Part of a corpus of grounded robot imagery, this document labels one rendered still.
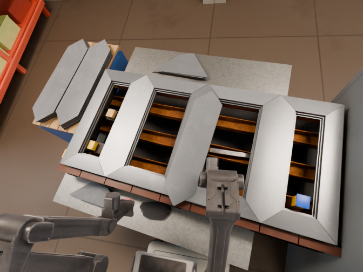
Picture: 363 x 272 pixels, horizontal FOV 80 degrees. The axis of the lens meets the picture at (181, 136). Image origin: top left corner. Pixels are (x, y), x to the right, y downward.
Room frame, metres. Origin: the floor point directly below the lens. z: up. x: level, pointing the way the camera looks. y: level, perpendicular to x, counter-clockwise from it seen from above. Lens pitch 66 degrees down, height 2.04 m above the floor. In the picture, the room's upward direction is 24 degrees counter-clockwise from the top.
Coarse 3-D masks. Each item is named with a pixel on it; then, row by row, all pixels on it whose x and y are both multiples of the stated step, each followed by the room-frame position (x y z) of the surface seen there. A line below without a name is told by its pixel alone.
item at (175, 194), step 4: (168, 188) 0.26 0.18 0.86; (172, 188) 0.25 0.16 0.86; (168, 192) 0.24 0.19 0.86; (172, 192) 0.23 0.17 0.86; (176, 192) 0.22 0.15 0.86; (180, 192) 0.21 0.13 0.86; (184, 192) 0.21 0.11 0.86; (172, 196) 0.21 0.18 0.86; (176, 196) 0.20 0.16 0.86; (180, 196) 0.19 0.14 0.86; (184, 196) 0.18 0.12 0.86; (188, 196) 0.18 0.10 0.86; (176, 200) 0.18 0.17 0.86; (180, 200) 0.17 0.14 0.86; (184, 200) 0.17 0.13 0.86
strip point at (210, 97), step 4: (208, 92) 0.72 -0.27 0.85; (212, 92) 0.71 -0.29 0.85; (200, 96) 0.72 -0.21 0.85; (204, 96) 0.71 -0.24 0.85; (208, 96) 0.70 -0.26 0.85; (212, 96) 0.68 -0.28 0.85; (216, 96) 0.67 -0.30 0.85; (200, 100) 0.69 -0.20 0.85; (204, 100) 0.68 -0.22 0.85; (208, 100) 0.67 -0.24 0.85; (212, 100) 0.65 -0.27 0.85; (216, 100) 0.64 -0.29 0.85; (220, 104) 0.61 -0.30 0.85
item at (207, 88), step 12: (120, 84) 1.09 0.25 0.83; (108, 96) 1.04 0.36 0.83; (180, 96) 0.80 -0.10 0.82; (192, 96) 0.74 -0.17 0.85; (252, 108) 0.51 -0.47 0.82; (96, 120) 0.89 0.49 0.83; (144, 120) 0.74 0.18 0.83; (324, 120) 0.26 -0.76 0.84; (180, 132) 0.54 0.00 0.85; (84, 144) 0.75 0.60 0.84; (132, 144) 0.60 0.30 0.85; (252, 144) 0.30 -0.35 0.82; (132, 156) 0.54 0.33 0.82; (252, 156) 0.24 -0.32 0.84; (168, 168) 0.37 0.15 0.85; (288, 168) 0.10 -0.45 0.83; (312, 204) -0.10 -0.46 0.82; (312, 216) -0.15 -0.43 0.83
